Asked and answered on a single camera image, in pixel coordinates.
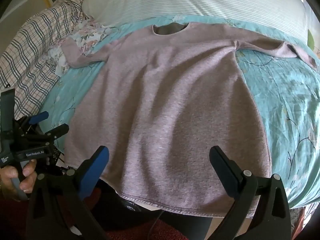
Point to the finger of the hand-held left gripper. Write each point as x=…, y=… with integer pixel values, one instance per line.
x=58, y=130
x=40, y=117

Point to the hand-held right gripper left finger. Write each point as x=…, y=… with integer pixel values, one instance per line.
x=93, y=170

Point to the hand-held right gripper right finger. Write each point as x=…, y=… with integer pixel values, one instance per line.
x=231, y=180

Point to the pink sweater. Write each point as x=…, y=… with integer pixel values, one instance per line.
x=162, y=105

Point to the person's left hand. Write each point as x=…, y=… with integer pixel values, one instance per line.
x=26, y=177

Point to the plaid blanket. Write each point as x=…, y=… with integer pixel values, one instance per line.
x=32, y=55

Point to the pink floral cloth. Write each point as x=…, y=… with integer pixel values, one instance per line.
x=85, y=36

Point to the teal floral bedsheet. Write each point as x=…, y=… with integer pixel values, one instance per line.
x=275, y=92

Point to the white striped pillow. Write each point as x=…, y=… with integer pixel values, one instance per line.
x=187, y=0

